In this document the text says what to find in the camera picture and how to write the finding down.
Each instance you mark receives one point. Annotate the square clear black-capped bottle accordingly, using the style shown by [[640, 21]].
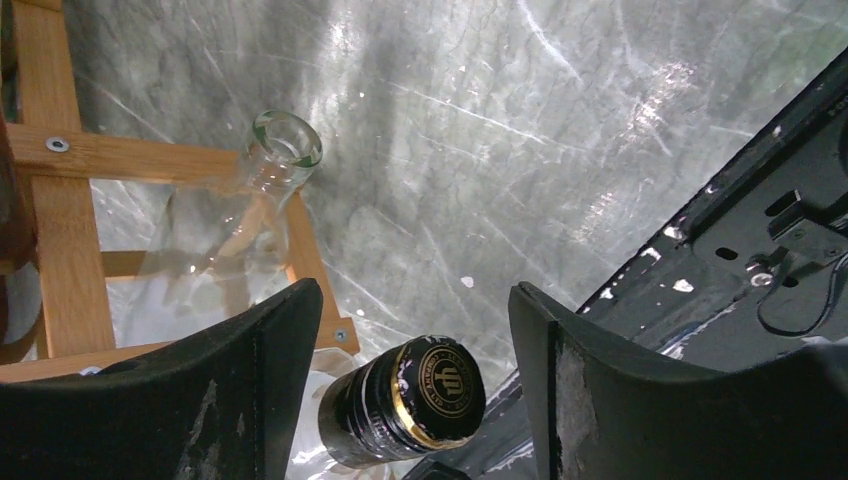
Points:
[[356, 420]]

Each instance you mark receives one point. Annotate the wooden wine rack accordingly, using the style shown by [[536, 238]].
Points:
[[57, 160]]

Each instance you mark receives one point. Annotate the clear open-neck glass bottle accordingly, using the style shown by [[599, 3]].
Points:
[[222, 242]]

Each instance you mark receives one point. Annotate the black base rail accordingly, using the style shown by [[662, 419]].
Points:
[[751, 269]]

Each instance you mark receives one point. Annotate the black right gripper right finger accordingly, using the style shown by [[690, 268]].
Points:
[[603, 407]]

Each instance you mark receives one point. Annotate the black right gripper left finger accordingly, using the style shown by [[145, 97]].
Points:
[[222, 403]]

